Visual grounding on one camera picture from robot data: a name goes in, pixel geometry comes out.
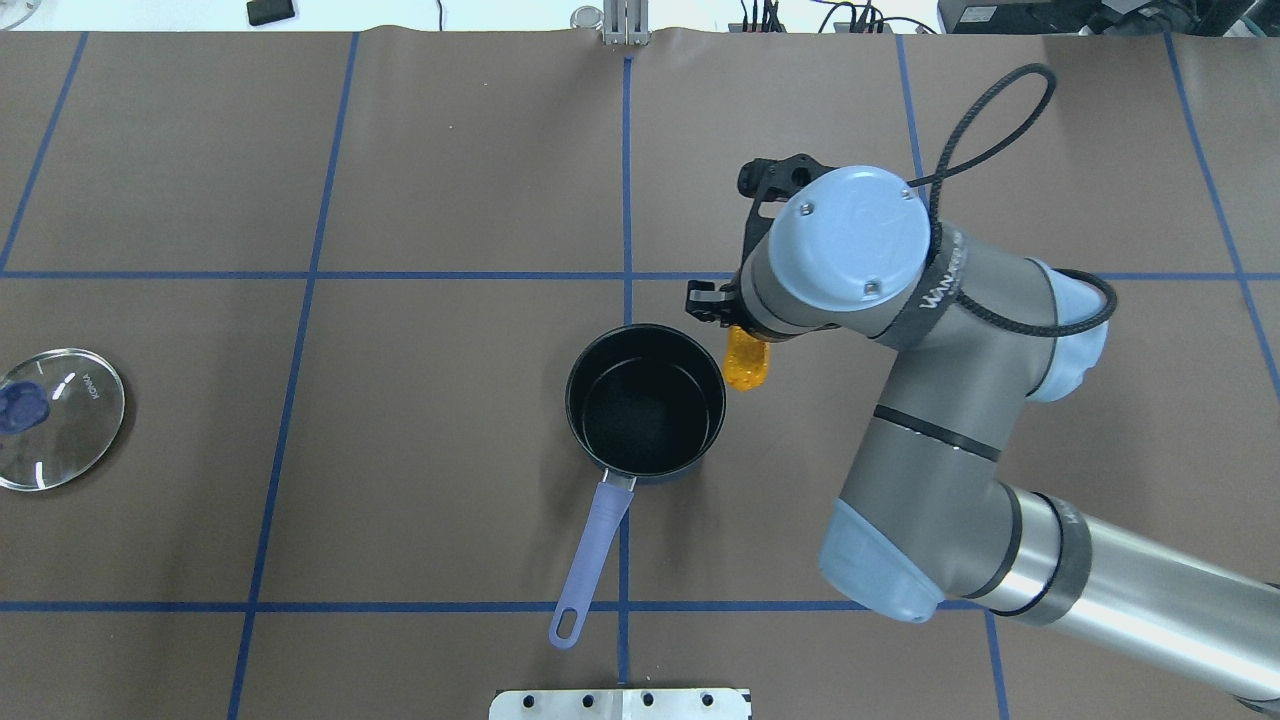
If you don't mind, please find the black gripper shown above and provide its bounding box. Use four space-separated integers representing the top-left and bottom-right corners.
686 270 762 331

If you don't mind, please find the yellow corn cob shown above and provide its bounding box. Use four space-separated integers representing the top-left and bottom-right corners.
722 325 771 392

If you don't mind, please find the glass pot lid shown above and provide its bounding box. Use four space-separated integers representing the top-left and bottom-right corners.
1 348 127 493

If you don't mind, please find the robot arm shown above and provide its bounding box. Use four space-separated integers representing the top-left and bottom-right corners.
686 155 1279 717

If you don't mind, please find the dark blue saucepan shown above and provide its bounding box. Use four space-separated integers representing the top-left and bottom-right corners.
547 323 726 650

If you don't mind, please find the black power strip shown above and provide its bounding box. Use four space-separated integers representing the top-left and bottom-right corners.
730 1 890 35

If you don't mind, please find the small black box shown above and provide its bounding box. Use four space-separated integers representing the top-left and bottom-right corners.
244 0 297 28

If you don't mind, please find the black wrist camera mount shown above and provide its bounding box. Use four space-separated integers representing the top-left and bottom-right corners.
736 154 835 266

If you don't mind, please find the aluminium camera post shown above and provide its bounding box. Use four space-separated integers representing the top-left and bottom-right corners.
600 0 652 46

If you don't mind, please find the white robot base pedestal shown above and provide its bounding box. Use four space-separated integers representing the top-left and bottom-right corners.
488 687 755 719

